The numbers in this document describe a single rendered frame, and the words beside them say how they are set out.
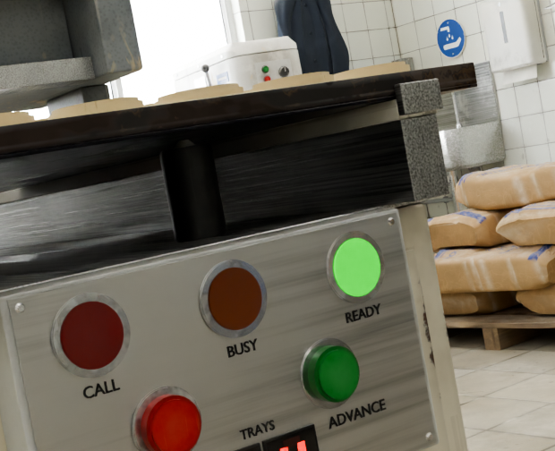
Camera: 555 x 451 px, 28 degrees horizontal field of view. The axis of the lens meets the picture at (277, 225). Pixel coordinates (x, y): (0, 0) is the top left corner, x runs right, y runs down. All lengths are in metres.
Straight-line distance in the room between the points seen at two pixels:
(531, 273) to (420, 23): 2.09
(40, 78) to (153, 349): 0.84
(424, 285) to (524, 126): 4.88
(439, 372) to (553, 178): 3.77
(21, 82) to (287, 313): 0.81
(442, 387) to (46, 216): 0.54
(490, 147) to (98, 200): 4.65
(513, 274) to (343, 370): 3.76
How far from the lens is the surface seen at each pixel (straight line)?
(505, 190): 4.58
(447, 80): 0.67
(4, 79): 1.34
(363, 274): 0.61
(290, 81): 0.63
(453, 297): 4.69
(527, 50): 5.35
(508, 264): 4.35
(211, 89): 0.59
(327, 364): 0.59
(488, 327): 4.51
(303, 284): 0.59
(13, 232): 1.21
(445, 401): 0.70
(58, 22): 1.43
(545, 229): 4.29
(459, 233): 4.65
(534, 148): 5.52
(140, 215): 0.93
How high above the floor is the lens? 0.87
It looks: 3 degrees down
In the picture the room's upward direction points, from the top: 10 degrees counter-clockwise
